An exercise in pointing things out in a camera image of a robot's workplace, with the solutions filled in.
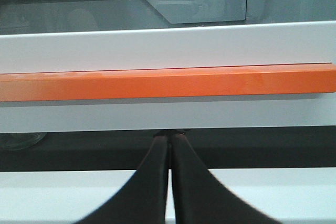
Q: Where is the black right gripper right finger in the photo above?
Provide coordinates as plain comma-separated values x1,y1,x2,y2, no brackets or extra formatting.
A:
171,134,277,223

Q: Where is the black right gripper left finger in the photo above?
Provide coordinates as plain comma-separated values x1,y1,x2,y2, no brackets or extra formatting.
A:
77,136,169,223

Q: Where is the glass jar with white lid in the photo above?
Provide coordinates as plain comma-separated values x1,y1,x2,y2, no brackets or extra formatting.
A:
1,133,47,151

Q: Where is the orange sash handle bar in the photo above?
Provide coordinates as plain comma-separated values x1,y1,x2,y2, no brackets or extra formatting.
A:
1,63,335,102

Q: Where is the white sash frame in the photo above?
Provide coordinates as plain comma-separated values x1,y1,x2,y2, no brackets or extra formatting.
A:
1,21,335,133

